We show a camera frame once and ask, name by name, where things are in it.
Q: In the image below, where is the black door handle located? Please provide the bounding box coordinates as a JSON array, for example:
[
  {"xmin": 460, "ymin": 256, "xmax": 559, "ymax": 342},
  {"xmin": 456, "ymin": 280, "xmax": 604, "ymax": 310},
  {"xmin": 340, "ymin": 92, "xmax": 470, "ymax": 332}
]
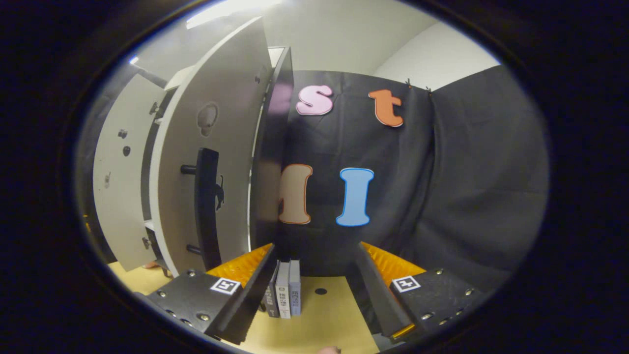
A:
[{"xmin": 180, "ymin": 147, "xmax": 223, "ymax": 271}]

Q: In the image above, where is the dark book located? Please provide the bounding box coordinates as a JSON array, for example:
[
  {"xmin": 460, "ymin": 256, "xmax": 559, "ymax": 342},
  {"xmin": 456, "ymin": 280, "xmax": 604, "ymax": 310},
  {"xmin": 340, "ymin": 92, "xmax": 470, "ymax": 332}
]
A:
[{"xmin": 264, "ymin": 261, "xmax": 281, "ymax": 318}]

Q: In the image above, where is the grey book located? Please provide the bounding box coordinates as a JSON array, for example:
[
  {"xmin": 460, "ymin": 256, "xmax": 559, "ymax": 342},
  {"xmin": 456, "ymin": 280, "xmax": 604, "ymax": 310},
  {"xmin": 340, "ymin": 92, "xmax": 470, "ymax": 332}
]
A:
[{"xmin": 289, "ymin": 260, "xmax": 301, "ymax": 316}]

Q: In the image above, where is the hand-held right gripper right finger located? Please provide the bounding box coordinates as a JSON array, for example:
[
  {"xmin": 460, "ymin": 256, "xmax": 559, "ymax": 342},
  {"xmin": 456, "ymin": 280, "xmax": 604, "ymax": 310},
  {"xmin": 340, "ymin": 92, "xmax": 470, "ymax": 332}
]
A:
[{"xmin": 356, "ymin": 241, "xmax": 486, "ymax": 343}]

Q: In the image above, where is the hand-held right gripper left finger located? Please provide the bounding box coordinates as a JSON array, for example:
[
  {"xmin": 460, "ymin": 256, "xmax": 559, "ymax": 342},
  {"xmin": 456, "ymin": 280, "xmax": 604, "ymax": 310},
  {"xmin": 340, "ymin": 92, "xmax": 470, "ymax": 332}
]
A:
[{"xmin": 145, "ymin": 242, "xmax": 277, "ymax": 345}]

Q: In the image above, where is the white shoe cabinet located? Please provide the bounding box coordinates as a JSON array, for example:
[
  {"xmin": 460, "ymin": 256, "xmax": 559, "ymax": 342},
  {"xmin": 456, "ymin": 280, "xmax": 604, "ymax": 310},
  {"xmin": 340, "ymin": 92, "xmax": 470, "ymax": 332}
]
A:
[{"xmin": 143, "ymin": 46, "xmax": 295, "ymax": 251}]

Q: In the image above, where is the white cabinet door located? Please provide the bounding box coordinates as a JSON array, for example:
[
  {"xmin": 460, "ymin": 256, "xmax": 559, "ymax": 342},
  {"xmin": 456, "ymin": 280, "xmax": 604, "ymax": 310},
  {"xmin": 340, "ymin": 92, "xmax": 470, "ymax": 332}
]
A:
[
  {"xmin": 92, "ymin": 74, "xmax": 168, "ymax": 272},
  {"xmin": 150, "ymin": 16, "xmax": 273, "ymax": 276}
]

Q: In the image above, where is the black backdrop cloth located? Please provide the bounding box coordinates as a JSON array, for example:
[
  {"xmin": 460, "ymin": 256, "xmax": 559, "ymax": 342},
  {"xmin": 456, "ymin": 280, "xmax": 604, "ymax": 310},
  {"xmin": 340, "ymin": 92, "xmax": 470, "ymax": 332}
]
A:
[{"xmin": 74, "ymin": 64, "xmax": 550, "ymax": 295}]

